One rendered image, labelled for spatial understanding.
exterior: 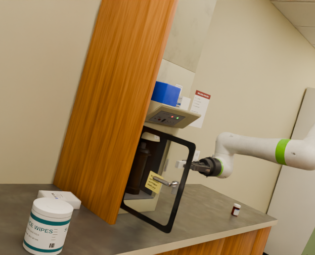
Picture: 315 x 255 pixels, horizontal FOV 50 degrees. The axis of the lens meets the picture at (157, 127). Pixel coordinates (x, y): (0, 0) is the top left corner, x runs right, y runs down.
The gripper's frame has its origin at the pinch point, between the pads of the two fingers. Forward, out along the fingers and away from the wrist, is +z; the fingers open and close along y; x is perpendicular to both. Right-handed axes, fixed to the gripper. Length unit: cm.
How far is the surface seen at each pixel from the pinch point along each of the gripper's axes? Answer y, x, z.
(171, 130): -25.5, -10.6, -18.2
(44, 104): -69, -6, 30
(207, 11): -25, -74, -19
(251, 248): 1, 54, -104
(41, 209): -5, 19, 59
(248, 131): -69, -20, -191
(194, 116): -14.9, -21.1, -20.0
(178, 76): -25.5, -38.2, -11.4
